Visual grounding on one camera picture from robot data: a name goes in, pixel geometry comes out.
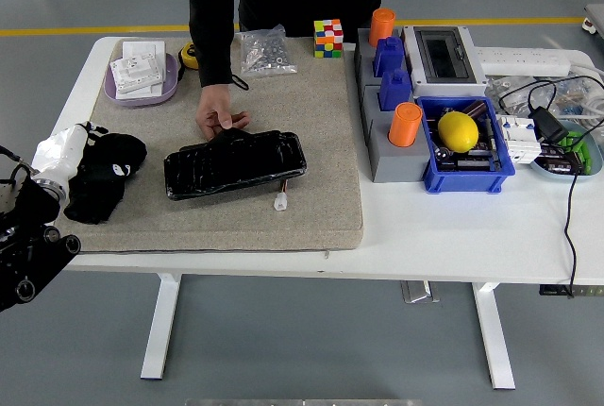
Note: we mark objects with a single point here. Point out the person's right hand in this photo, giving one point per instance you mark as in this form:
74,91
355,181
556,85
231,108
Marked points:
214,106

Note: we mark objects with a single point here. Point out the black glossy panel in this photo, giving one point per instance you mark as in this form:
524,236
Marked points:
236,165

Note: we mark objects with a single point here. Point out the black rag with white print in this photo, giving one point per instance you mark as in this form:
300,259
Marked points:
108,160

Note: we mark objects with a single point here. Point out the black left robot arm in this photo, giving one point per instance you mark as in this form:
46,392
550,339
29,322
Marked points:
28,255

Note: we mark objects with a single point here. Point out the person's right forearm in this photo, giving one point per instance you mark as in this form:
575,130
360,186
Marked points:
212,23

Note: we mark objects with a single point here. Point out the black table control panel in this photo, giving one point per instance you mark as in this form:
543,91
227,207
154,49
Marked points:
585,291

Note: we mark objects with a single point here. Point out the purple tray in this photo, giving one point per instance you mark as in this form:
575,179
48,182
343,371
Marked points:
171,87

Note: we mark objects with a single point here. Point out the yellow tape measure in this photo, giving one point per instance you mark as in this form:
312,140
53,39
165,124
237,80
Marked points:
187,55

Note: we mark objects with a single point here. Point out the clear bag of metal nuts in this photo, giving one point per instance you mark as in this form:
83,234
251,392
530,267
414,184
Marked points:
265,54

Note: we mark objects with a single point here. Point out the white socket plate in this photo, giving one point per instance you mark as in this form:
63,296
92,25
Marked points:
137,71

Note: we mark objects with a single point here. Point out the grey-brown mat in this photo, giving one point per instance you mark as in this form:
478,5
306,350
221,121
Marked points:
307,151

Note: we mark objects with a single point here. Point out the colourful puzzle cube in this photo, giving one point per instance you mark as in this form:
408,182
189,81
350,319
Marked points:
328,40

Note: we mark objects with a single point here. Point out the grey socket block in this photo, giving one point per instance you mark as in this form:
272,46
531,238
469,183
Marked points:
394,163
365,63

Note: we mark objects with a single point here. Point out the blue plastic block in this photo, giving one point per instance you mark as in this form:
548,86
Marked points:
395,89
389,54

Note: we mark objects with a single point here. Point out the orange cylinder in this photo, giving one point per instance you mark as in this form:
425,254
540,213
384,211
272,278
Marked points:
381,23
405,125

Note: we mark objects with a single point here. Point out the white table leg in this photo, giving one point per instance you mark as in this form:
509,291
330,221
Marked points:
495,340
160,330

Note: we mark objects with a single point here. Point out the white distribution box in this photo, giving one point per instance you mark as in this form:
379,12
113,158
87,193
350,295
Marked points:
443,54

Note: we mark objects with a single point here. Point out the yellow lemon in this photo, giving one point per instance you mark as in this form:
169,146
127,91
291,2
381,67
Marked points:
458,132

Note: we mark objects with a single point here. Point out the brown capacitor cylinder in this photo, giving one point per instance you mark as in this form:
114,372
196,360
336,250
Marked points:
475,108

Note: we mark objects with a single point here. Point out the blue plastic bin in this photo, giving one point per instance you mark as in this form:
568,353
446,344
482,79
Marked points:
464,181

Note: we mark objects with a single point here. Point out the black component board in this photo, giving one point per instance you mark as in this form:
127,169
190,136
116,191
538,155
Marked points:
472,160

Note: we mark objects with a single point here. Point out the clear bag of small parts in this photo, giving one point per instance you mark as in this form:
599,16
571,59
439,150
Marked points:
512,89

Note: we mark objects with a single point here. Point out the white circuit breaker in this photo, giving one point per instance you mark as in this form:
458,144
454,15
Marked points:
516,139

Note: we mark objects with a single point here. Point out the white power strip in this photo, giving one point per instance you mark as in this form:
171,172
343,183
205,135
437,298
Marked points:
519,60

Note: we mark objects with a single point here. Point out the black power adapter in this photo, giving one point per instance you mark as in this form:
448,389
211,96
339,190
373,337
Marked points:
549,125

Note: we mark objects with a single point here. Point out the dark capacitors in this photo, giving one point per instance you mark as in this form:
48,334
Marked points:
557,160

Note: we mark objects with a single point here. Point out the green plastic pieces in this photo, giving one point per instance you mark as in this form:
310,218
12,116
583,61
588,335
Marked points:
582,153

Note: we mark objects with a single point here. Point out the light blue dish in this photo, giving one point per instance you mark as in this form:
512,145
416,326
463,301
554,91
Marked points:
592,174

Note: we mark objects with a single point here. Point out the white cart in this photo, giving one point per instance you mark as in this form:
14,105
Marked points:
595,19

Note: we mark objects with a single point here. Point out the thin white switch plate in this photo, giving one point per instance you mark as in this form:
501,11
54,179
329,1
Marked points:
141,91

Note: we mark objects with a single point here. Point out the large white switch plate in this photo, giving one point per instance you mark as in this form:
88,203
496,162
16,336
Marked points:
144,49

